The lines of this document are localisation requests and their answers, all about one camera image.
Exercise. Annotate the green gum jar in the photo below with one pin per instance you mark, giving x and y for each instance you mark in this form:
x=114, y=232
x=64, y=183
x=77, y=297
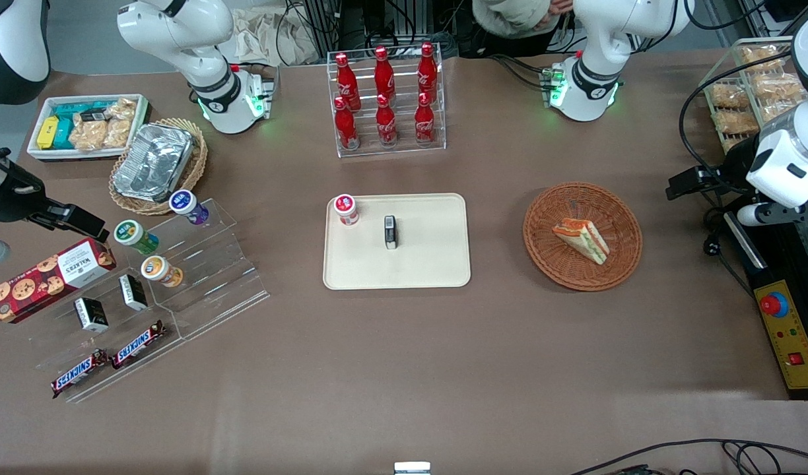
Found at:
x=130, y=232

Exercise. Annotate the triangular sandwich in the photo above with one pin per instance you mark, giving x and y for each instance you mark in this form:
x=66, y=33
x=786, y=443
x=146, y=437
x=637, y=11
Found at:
x=582, y=241

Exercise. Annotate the yellow small box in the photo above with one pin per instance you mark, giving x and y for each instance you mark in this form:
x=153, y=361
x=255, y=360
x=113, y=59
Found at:
x=47, y=132

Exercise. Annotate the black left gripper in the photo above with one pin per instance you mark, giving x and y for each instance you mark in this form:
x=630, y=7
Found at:
x=731, y=169

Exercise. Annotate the red Walkers cookie box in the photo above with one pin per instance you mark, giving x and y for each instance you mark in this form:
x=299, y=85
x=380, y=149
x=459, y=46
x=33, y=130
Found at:
x=47, y=277

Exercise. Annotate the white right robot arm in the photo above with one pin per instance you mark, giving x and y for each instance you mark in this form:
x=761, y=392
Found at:
x=179, y=39

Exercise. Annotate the red white lidded jar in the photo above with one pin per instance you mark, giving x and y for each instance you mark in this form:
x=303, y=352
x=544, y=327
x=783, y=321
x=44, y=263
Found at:
x=345, y=208

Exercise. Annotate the Snickers chocolate bar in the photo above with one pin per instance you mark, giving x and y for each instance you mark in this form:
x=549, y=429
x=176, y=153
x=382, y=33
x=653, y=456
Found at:
x=138, y=344
x=79, y=373

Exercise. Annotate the purple gum jar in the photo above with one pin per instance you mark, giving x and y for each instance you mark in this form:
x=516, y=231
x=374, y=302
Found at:
x=185, y=203

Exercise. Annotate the clear acrylic tiered stand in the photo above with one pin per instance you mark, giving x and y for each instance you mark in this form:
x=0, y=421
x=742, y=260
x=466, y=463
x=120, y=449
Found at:
x=226, y=284

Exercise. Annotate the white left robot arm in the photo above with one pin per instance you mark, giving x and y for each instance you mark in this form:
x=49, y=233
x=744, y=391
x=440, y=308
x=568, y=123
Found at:
x=595, y=72

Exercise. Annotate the red emergency stop button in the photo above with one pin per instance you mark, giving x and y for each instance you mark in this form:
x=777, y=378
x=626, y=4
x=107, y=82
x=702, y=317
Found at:
x=774, y=304

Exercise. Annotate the teal small box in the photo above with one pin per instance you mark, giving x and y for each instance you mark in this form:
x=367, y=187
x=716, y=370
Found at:
x=64, y=134
x=80, y=107

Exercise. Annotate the cream plastic tray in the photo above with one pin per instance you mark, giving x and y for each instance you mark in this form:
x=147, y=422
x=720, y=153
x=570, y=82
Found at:
x=430, y=264

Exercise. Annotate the beige cloth bag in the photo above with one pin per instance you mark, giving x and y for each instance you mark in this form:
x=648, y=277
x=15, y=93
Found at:
x=272, y=39

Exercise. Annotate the black machine housing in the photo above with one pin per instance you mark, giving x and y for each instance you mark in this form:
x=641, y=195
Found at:
x=767, y=277

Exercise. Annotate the clear acrylic bottle rack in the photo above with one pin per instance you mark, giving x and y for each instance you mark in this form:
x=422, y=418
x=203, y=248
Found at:
x=404, y=148

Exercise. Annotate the light tan wicker basket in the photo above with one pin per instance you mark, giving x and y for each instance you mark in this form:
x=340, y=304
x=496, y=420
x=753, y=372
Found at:
x=193, y=175

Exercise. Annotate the standing person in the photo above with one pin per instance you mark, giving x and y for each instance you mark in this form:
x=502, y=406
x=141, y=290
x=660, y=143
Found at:
x=509, y=16

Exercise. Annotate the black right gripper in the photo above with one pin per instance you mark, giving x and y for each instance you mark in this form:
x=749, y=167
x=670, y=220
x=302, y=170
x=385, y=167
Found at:
x=11, y=199

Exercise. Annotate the orange gum jar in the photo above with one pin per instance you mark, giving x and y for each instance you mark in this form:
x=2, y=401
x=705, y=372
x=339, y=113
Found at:
x=156, y=267

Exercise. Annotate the small white device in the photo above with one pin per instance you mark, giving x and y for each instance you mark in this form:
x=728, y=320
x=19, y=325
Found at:
x=412, y=468

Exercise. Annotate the red cola bottle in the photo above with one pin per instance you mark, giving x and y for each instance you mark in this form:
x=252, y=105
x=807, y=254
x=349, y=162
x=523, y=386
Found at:
x=346, y=82
x=427, y=69
x=385, y=124
x=384, y=72
x=345, y=128
x=424, y=121

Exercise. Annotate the small black carton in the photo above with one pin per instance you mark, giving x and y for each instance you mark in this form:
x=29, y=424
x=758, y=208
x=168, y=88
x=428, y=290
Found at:
x=90, y=315
x=391, y=232
x=133, y=292

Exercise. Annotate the yellow control panel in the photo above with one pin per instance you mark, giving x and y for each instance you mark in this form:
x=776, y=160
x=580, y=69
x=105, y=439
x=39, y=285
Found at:
x=790, y=336

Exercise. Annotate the brown round wicker basket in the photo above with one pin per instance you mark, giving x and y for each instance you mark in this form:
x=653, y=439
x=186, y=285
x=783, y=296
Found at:
x=556, y=264

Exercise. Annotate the clear bag of snacks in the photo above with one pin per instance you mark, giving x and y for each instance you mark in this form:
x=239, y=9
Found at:
x=123, y=108
x=87, y=135
x=117, y=132

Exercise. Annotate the white plastic bin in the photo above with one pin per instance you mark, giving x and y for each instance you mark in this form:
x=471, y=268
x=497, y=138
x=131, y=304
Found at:
x=37, y=153

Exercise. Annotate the aluminium foil tray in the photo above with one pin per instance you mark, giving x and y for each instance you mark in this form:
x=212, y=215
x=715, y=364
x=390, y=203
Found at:
x=153, y=161

